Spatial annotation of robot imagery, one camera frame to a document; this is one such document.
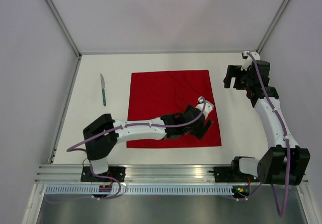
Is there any red cloth napkin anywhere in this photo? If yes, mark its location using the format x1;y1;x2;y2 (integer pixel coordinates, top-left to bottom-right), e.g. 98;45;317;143
126;70;221;148

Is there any green handled knife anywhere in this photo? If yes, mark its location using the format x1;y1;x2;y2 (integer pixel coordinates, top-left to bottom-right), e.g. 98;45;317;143
100;74;106;106

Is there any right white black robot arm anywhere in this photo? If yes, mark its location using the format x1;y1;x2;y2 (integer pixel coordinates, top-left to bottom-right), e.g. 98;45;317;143
223;60;310;186

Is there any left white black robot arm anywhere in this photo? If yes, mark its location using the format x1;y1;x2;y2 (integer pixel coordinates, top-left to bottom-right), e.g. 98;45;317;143
83;101;214;182

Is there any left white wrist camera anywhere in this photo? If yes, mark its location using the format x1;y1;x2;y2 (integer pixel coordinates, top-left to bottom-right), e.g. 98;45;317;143
196;96;214;119

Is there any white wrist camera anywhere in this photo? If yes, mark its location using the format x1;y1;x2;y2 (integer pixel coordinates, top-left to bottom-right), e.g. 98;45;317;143
196;96;214;119
241;51;261;71

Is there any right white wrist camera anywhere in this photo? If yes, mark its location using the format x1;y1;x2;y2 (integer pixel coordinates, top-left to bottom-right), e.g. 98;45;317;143
241;51;261;71

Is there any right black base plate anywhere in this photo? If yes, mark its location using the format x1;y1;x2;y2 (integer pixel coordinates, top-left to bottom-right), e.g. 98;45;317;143
209;166;259;183

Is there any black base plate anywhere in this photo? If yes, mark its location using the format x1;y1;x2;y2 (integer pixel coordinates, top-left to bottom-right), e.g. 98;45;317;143
80;166;126;182
209;166;259;183

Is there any white slotted cable duct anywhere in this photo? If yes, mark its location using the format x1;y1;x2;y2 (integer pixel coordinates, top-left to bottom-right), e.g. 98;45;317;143
45;184;233;195

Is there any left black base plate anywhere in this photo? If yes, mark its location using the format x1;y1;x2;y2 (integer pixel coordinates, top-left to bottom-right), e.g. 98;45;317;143
80;166;126;182

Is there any right aluminium frame post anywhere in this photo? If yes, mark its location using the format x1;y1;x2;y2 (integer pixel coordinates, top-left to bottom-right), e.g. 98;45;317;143
256;0;292;54

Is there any aluminium frame post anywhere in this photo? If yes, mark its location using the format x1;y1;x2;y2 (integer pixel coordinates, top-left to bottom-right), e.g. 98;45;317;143
44;0;82;59
256;0;292;54

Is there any aluminium front rail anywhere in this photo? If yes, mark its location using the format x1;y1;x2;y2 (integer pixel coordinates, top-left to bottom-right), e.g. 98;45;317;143
34;164;309;184

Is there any left aluminium frame post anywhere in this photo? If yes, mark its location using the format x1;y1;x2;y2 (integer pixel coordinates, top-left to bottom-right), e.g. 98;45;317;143
44;0;82;59

